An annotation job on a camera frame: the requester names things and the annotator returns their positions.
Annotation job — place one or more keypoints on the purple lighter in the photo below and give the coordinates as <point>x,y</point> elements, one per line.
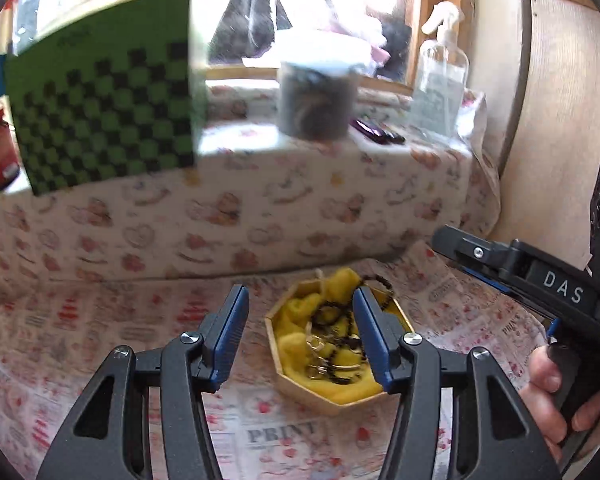
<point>367,130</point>

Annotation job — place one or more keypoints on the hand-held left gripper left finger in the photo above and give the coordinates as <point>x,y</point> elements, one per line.
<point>230,340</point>

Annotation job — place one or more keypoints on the yellow cloth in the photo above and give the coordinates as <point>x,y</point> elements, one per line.
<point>292,317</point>

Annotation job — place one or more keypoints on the pink printed cloth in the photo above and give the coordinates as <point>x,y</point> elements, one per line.
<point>80,330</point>

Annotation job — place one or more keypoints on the person's right hand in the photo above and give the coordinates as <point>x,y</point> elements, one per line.
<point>542,375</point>

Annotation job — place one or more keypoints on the bear print cloth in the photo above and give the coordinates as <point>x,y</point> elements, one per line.
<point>280,210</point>

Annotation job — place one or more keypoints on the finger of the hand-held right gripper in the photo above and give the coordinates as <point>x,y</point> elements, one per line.
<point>472,250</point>

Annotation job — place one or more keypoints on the clear spray bottle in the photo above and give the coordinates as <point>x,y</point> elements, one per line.
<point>437,90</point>

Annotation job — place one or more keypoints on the dark hanging garment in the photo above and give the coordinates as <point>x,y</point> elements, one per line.
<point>250,15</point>

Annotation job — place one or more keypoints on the gold octagonal jewelry box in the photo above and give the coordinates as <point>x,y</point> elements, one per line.
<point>300,390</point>

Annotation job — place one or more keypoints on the green checkered box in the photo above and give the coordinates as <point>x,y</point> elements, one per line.
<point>105,105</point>

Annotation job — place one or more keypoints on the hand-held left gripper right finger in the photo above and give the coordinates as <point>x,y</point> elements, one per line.
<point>370,340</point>

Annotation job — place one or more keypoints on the grey plastic container with lid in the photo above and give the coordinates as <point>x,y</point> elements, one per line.
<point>315,100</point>

